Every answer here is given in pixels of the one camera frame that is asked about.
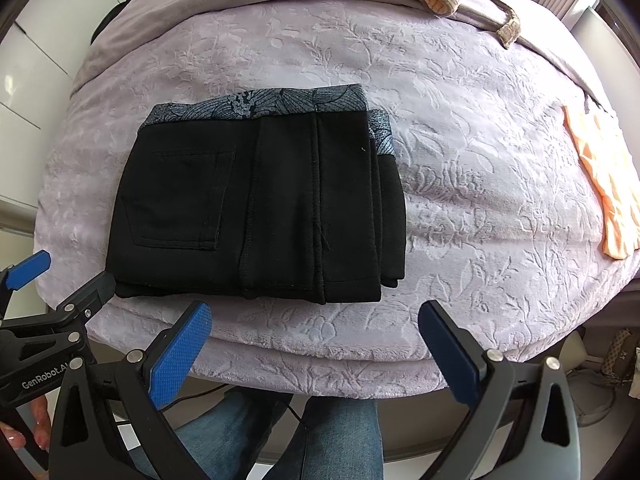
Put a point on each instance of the person's leg in jeans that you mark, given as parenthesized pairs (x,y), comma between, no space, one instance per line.
(225,425)
(335,435)

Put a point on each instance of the person's right leg in jeans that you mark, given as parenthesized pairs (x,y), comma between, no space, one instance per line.
(335,435)

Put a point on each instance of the person's left hand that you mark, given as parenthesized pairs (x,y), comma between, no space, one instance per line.
(41,420)

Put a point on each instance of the patterned beige bag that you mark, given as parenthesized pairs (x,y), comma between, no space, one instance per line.
(620,355)

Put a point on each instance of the orange garment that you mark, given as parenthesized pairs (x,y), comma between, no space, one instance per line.
(605,185)

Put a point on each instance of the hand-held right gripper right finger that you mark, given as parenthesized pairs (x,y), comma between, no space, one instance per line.
(445,355)

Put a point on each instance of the lilac embossed blanket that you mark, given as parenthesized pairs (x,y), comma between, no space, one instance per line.
(475,185)

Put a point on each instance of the white cabinet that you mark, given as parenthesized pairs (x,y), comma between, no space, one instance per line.
(30,60)

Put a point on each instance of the person's left leg in jeans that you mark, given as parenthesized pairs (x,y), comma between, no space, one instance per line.
(225,425)

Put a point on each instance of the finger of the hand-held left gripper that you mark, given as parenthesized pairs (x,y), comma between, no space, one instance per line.
(30,265)
(95,290)

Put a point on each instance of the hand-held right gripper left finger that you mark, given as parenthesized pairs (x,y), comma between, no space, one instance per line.
(182,360)

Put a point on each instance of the black pants with patterned waistband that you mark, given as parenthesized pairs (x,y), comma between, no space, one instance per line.
(200,235)

